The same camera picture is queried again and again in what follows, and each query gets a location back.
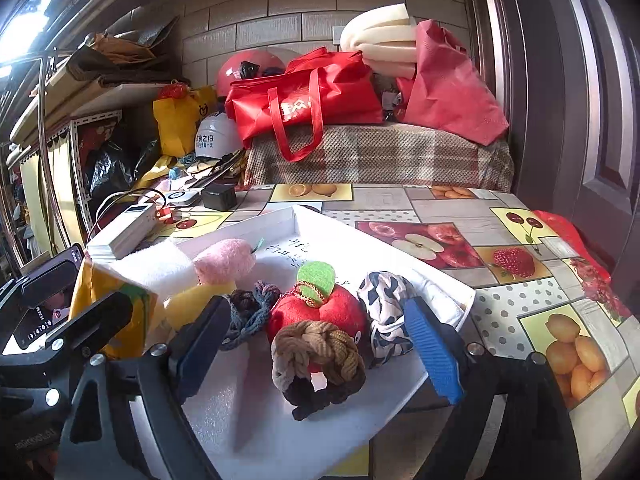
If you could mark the cream foam rolls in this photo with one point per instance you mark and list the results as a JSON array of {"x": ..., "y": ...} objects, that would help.
[{"x": 386, "y": 39}]

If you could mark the crimson paper bag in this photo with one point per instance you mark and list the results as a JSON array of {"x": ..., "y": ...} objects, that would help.
[{"x": 448, "y": 92}]

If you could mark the blue grey braided scrunchie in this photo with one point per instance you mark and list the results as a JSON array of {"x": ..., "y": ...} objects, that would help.
[{"x": 249, "y": 313}]

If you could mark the red plastic bag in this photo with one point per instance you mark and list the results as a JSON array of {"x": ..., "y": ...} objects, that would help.
[{"x": 595, "y": 280}]

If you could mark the white foam block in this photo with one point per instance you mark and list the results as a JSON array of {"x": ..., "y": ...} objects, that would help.
[{"x": 163, "y": 269}]

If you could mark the black small box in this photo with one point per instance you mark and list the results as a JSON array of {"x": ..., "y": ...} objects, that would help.
[{"x": 219, "y": 196}]

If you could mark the brown black braided scrunchie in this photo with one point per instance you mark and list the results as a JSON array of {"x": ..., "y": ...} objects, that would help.
[{"x": 315, "y": 365}]

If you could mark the plaid covered bench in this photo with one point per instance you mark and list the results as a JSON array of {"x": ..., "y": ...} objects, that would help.
[{"x": 391, "y": 153}]

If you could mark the white helmet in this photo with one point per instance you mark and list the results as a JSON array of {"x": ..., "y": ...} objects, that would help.
[{"x": 217, "y": 137}]

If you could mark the red tote bag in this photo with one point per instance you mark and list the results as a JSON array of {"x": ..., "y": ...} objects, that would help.
[{"x": 317, "y": 89}]

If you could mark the pink helmet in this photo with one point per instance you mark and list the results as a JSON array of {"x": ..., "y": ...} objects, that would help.
[{"x": 247, "y": 64}]

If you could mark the yellow sponge block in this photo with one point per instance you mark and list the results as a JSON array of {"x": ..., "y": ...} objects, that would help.
[{"x": 121, "y": 309}]

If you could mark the yellow green sponge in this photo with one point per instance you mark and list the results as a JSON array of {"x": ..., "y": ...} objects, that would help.
[{"x": 184, "y": 308}]

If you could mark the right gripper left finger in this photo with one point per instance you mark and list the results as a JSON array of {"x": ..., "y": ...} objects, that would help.
[{"x": 194, "y": 348}]

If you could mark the red plush apple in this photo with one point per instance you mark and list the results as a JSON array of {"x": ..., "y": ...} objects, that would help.
[{"x": 316, "y": 296}]

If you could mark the pink fluffy plush toy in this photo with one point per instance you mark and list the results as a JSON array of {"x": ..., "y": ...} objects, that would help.
[{"x": 225, "y": 261}]

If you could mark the white power strip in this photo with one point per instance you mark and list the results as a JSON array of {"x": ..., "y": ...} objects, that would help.
[{"x": 124, "y": 233}]

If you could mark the yellow shopping bag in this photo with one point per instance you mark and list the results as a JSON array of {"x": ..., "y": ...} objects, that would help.
[{"x": 178, "y": 111}]

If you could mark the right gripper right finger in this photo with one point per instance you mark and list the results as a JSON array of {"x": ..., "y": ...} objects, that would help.
[{"x": 440, "y": 347}]

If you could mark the black white patterned scrunchie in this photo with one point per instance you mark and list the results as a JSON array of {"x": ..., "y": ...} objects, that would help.
[{"x": 380, "y": 296}]

